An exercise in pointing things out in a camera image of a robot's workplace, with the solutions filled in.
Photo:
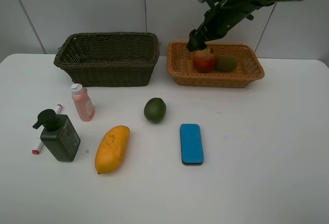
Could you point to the white marker red caps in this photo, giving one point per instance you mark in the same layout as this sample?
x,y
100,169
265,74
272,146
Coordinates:
x,y
37,148

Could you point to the red green pomegranate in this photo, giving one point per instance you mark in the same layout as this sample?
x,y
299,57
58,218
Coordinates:
x,y
204,60

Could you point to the pink bottle white cap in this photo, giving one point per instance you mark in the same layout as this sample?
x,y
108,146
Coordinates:
x,y
82,101

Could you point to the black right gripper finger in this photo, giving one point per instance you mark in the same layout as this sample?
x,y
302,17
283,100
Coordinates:
x,y
201,45
193,38

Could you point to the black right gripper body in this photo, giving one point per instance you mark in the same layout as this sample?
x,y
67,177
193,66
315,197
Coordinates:
x,y
218,20

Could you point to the blue board eraser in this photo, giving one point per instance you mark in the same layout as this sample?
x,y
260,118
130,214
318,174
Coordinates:
x,y
191,144

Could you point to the green lime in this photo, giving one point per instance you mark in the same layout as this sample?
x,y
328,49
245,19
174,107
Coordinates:
x,y
155,110

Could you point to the orange wicker basket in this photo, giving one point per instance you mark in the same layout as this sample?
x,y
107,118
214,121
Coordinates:
x,y
180,66

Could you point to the brown kiwi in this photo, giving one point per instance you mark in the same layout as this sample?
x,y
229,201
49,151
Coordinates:
x,y
225,63

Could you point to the dark brown wicker basket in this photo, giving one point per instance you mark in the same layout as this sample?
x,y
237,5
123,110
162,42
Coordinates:
x,y
109,59

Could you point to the dark green pump bottle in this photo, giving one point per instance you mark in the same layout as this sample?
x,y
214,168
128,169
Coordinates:
x,y
58,135

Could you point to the yellow mango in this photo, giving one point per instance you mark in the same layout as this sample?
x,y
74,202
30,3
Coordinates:
x,y
111,151

